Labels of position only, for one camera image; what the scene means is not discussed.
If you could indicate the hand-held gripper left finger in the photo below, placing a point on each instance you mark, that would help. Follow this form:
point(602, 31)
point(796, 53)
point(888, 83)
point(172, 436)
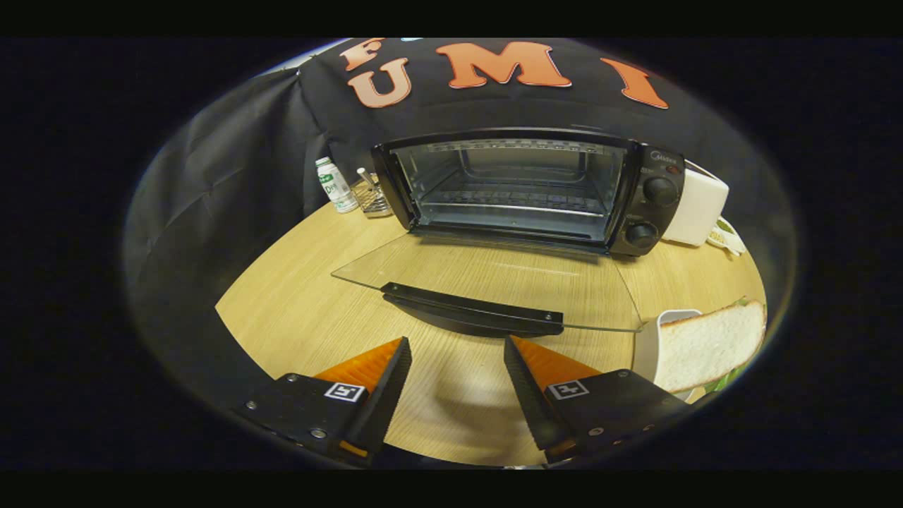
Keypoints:
point(384, 402)

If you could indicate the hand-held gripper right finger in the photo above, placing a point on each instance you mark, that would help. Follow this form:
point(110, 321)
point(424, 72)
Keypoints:
point(529, 402)

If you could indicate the bread and lettuce sandwich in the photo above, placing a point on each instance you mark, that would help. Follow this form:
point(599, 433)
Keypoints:
point(712, 346)

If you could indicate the black toaster oven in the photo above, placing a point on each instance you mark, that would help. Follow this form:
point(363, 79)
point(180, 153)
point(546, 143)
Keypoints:
point(656, 212)

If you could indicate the white pop-up toaster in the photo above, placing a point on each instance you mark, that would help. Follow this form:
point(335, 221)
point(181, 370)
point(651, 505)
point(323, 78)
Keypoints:
point(698, 208)

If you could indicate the white plate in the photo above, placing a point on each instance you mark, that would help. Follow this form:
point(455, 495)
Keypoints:
point(645, 346)

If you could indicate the white bottle green label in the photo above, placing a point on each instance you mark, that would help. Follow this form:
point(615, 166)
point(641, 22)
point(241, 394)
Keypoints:
point(335, 185)

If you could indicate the white divided bean dish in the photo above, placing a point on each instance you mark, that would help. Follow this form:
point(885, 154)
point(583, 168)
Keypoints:
point(726, 236)

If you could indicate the black backdrop cloth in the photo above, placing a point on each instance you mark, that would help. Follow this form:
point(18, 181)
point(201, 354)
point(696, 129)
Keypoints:
point(233, 183)

